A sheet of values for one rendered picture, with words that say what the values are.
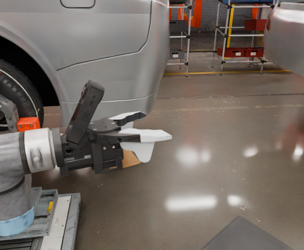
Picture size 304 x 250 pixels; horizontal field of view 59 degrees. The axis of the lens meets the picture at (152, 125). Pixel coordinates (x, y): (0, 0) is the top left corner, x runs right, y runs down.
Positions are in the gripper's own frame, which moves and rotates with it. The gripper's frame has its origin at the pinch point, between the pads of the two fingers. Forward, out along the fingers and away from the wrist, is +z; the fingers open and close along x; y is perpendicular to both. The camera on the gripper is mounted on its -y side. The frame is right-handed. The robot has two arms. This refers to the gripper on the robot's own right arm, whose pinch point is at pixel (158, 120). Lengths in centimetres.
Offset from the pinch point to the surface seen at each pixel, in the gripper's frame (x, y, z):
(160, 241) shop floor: -86, 113, 30
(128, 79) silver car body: -100, 8, 20
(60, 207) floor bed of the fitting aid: -131, 99, -29
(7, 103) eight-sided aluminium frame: -96, 13, -42
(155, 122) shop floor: -254, 89, 89
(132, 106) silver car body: -103, 24, 22
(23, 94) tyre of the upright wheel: -103, 11, -35
